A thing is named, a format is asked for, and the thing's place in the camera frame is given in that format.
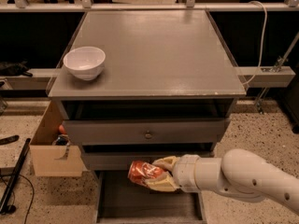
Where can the grey middle drawer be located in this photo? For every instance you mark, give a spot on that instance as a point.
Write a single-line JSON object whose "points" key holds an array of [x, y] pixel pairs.
{"points": [[121, 161]]}

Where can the grey open bottom drawer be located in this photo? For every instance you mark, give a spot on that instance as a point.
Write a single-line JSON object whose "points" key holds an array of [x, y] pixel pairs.
{"points": [[122, 202]]}

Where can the black cloth on rail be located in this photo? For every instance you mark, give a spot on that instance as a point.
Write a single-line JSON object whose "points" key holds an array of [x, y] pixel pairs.
{"points": [[12, 69]]}

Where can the cardboard box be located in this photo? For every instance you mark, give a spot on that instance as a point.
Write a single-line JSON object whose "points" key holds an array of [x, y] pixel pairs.
{"points": [[49, 159]]}

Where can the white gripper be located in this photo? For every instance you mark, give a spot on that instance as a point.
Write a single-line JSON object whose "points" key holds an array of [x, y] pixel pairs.
{"points": [[186, 172]]}

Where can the black flat tool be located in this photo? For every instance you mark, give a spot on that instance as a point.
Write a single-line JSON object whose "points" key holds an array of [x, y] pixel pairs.
{"points": [[8, 140]]}

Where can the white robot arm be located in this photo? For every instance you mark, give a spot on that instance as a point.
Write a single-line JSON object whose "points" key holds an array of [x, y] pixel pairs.
{"points": [[239, 174]]}

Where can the orange ball in box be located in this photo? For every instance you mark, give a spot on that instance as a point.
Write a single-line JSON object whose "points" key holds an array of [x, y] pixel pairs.
{"points": [[61, 129]]}

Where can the black bar on floor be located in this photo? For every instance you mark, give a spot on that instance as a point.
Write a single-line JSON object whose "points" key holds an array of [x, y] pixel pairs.
{"points": [[13, 177]]}

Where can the grey drawer cabinet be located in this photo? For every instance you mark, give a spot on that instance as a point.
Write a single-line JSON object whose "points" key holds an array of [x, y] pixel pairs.
{"points": [[160, 65]]}

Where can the white bowl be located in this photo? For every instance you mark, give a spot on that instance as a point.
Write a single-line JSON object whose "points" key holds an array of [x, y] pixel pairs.
{"points": [[85, 63]]}

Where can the crushed red coke can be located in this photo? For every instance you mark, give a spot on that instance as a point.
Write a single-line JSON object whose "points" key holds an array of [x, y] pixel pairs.
{"points": [[140, 172]]}

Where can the grey top drawer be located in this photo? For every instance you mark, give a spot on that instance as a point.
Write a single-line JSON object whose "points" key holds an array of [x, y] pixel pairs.
{"points": [[135, 132]]}

